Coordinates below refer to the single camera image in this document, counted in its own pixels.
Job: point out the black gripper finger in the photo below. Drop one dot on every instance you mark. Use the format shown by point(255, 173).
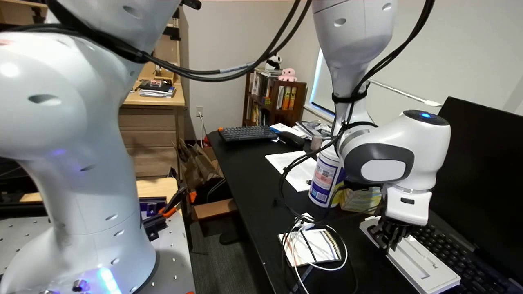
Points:
point(399, 240)
point(382, 238)

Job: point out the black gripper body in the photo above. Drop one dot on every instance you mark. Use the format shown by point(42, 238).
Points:
point(394, 225)

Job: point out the white headphone box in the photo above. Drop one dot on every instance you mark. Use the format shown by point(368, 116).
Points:
point(425, 266)

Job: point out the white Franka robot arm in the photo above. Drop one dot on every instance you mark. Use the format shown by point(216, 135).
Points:
point(65, 135)

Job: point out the brown cardboard box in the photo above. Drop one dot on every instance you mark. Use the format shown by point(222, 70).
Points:
point(212, 207)

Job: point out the tan wooden box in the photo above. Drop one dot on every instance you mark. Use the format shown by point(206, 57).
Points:
point(155, 188)

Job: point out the small white striped packet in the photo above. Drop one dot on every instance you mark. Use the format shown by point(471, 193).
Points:
point(315, 245)

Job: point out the white wipes canister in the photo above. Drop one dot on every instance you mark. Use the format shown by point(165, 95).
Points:
point(324, 179)

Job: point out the printed paper sheet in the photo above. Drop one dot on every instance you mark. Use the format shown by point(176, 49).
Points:
point(296, 171)

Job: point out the stack of white papers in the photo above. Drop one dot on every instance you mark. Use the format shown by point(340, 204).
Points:
point(288, 130)

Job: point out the dark wooden bookshelf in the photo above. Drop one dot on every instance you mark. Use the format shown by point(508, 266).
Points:
point(278, 103)

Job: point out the black keyboard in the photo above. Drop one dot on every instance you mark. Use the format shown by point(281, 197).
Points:
point(247, 134)

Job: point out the pink plush toy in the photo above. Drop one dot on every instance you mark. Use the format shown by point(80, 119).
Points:
point(288, 75)

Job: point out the black white plush toy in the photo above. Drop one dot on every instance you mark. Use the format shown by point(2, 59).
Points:
point(273, 64)

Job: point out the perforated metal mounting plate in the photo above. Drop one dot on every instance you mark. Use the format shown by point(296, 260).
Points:
point(173, 261)

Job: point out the light wooden desk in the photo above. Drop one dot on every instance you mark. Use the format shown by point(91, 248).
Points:
point(152, 140)

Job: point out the stack of books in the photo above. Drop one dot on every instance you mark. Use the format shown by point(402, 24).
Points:
point(155, 88)

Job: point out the white wall outlet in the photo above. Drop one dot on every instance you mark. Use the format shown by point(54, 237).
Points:
point(199, 111)

